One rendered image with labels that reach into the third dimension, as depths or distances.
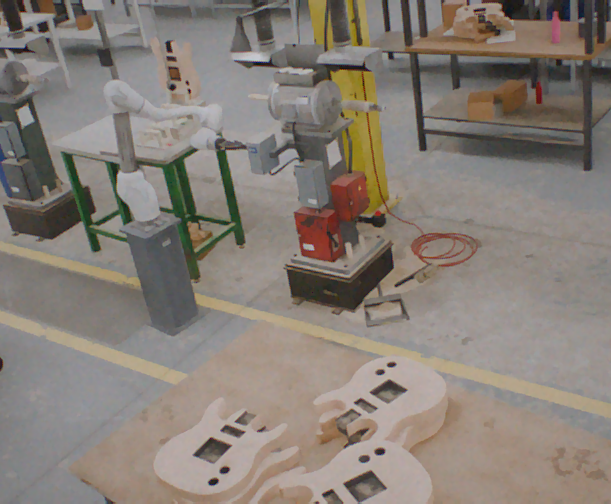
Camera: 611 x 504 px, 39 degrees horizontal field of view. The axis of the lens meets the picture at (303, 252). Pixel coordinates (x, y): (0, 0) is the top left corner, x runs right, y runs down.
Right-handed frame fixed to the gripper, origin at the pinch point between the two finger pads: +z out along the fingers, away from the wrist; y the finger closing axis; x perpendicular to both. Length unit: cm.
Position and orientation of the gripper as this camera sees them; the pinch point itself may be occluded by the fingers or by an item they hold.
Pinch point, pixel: (244, 146)
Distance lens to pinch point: 514.9
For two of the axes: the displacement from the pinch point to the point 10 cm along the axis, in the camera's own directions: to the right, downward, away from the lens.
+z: 8.0, 1.7, -5.7
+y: -5.7, 4.7, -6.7
